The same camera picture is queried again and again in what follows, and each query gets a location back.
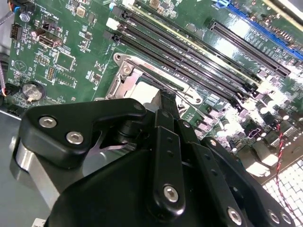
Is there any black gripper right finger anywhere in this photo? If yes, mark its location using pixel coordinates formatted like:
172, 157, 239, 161
168, 94, 297, 227

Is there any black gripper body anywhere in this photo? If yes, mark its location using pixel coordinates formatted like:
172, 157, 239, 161
44, 148, 227, 227

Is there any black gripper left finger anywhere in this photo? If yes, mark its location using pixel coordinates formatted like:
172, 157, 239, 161
9, 90, 187, 215

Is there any metal socket cover frame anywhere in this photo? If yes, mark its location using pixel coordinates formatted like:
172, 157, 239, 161
105, 70, 185, 101

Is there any CPU with silver top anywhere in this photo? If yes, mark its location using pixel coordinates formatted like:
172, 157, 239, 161
129, 80, 164, 106

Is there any thin metal locking lever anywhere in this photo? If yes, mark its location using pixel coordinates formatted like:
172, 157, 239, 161
126, 60, 199, 105

